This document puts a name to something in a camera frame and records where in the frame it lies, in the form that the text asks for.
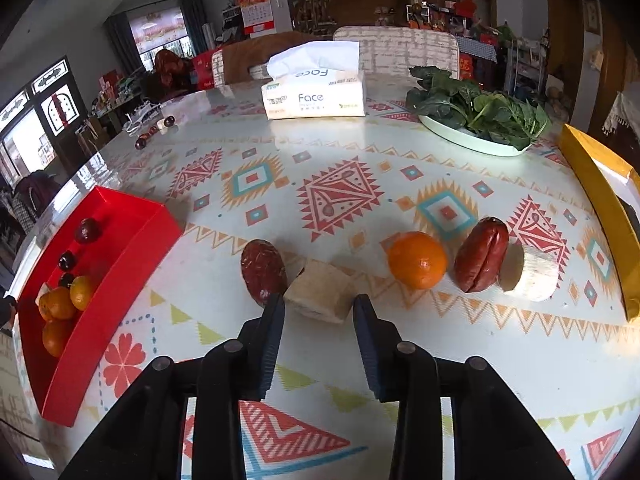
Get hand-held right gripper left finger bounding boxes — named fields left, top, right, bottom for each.
left=59, top=292, right=286, bottom=480

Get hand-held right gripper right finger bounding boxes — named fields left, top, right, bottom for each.
left=352, top=294, right=576, bottom=480

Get blocky sugarcane piece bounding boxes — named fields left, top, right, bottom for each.
left=283, top=259, right=356, bottom=324

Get red box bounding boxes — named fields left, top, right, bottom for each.
left=11, top=186, right=183, bottom=428

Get small tangerine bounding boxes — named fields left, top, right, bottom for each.
left=387, top=231, right=448, bottom=290
left=39, top=287, right=77, bottom=322
left=70, top=275, right=97, bottom=312

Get large orange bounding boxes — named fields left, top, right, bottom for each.
left=42, top=319, right=76, bottom=357

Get wrinkled dark red date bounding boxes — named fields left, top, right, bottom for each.
left=241, top=240, right=288, bottom=308

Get large red date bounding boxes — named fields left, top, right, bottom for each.
left=454, top=216, right=510, bottom=293

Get round sugarcane piece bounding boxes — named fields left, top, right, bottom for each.
left=500, top=244, right=559, bottom=302

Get white oval plate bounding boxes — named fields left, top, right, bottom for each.
left=417, top=112, right=533, bottom=157

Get white tissue pack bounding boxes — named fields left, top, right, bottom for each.
left=261, top=40, right=367, bottom=121

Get green spinach leaves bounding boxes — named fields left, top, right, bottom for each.
left=406, top=65, right=552, bottom=150

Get yellow taped box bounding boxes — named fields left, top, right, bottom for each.
left=557, top=123, right=640, bottom=322

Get chair with white patterned cover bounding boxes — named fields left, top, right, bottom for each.
left=332, top=26, right=460, bottom=78

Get table with checkered cloth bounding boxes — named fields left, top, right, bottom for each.
left=452, top=35, right=498, bottom=66

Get white trolley rack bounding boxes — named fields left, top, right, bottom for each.
left=505, top=40, right=546, bottom=93

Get red wall calendar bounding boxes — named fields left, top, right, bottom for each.
left=236, top=0, right=273, bottom=31

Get framed wall picture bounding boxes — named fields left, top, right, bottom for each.
left=582, top=0, right=602, bottom=36

